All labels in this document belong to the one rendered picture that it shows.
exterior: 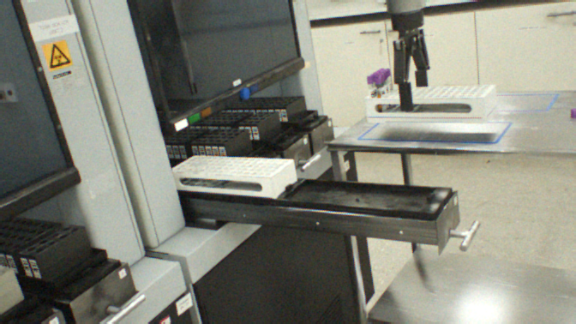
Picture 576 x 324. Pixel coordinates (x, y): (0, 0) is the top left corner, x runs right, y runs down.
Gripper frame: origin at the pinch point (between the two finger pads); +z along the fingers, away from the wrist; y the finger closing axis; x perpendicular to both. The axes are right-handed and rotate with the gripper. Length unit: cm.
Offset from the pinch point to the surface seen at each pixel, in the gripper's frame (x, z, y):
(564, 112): -30.7, 9.3, 14.6
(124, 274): 30, 13, -73
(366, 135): 12.4, 9.4, -4.3
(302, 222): 8.7, 13.9, -43.9
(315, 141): 32.8, 14.0, 2.6
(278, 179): 15.6, 6.4, -40.2
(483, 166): 36, 91, 170
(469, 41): 45, 26, 191
